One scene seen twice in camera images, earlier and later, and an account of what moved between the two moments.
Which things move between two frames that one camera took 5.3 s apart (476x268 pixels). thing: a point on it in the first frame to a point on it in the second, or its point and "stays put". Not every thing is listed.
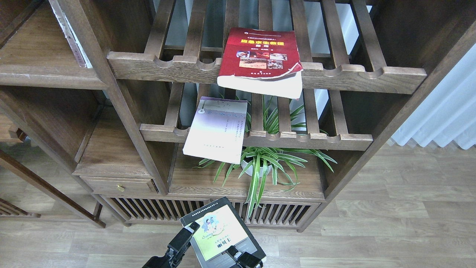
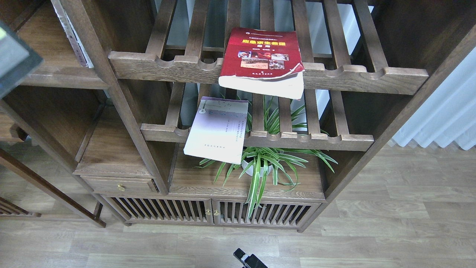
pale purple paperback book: [217, 131] stays put
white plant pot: [250, 171] stays put
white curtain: [449, 114] stays put
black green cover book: [221, 227] to [18, 59]
